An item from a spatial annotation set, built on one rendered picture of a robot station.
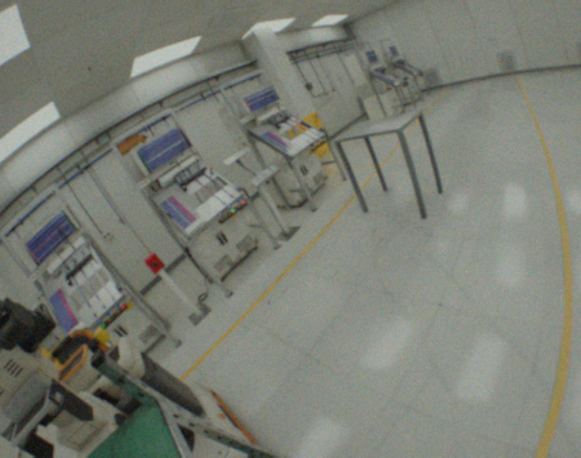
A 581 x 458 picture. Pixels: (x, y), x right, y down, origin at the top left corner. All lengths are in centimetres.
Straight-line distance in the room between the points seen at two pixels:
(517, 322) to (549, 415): 50
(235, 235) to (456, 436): 257
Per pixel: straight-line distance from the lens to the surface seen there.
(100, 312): 237
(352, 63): 615
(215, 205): 244
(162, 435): 52
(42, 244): 277
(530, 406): 135
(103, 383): 123
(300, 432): 144
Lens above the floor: 126
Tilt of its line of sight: 25 degrees down
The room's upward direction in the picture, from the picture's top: 30 degrees counter-clockwise
